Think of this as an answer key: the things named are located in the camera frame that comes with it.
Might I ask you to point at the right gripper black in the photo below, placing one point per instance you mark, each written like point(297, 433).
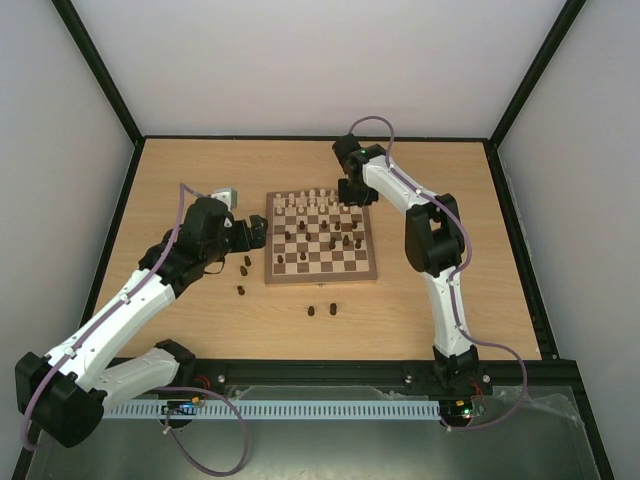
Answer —
point(358, 193)

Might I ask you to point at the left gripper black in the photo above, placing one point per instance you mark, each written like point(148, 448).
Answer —
point(259, 234)

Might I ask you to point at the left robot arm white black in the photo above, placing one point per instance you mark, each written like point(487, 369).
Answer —
point(67, 391)

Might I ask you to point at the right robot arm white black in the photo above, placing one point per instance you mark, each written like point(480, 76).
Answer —
point(434, 243)

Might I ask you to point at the wooden chess board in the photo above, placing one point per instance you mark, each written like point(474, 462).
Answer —
point(353, 259)

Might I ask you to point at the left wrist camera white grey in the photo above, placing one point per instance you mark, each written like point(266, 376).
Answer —
point(227, 195)

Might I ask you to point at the black aluminium rail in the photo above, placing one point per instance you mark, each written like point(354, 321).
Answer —
point(380, 373)

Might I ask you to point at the white slotted cable duct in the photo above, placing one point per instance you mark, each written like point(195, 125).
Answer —
point(158, 409)

